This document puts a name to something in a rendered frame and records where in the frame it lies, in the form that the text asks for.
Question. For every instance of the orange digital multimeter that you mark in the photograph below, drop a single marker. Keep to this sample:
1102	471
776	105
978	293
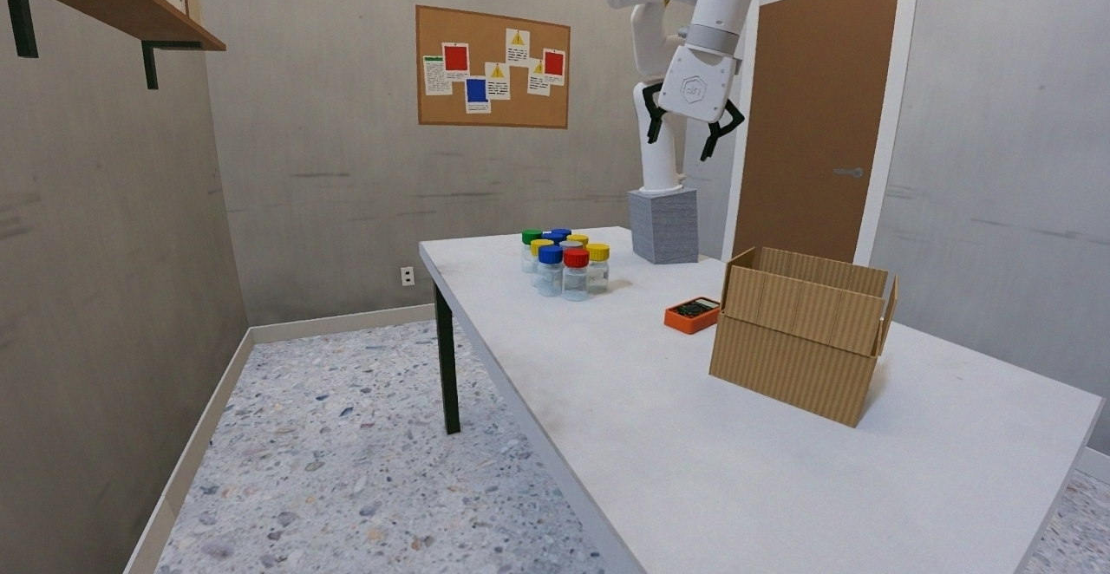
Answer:
692	316

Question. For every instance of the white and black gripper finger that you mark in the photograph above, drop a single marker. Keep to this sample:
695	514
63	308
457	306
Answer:
654	111
716	133

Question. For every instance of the clear bottle with red cap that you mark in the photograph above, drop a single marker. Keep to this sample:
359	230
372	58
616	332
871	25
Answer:
575	275

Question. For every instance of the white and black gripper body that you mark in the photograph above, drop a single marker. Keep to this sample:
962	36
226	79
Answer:
697	88

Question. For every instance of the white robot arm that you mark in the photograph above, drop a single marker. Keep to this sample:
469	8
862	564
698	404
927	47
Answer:
716	25

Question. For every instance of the brown cardboard box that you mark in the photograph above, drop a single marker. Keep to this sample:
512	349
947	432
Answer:
774	336

